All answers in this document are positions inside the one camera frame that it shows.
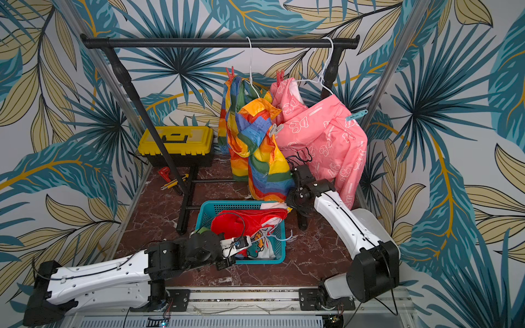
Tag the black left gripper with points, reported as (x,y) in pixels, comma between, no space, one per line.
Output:
(227,263)

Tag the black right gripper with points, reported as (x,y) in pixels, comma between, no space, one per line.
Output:
(299,170)

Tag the red rainbow kids jacket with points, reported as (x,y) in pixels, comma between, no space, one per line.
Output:
(236,223)

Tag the pink hooded jacket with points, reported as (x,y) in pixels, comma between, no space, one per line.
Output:
(337,146)

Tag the light blue wire hanger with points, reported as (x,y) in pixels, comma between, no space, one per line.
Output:
(269,235)

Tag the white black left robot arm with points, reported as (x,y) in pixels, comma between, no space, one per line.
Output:
(137,280)

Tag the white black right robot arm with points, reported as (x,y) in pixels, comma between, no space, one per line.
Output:
(374,268)

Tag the teal plastic basket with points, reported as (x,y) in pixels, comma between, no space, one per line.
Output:
(210,209)

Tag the grey clothespin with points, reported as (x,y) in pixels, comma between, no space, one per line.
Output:
(275,129)

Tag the rainbow striped jacket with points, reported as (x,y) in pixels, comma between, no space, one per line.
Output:
(243,129)

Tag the teal clothespin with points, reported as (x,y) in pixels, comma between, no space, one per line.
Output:
(357,115)

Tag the red clothespin on pink jacket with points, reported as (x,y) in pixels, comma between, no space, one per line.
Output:
(279,77)

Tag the yellow black toolbox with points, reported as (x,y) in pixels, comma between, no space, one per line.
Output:
(187,146)

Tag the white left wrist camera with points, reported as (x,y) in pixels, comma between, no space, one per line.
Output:
(233,246)

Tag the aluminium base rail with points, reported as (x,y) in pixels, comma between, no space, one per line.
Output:
(270,306)

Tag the yellow handled tool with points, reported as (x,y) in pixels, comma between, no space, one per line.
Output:
(174,183)

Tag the white wire hanger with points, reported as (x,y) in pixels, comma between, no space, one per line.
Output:
(251,81)
(329,70)

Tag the red handled tool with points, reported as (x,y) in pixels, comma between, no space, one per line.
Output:
(165,174)

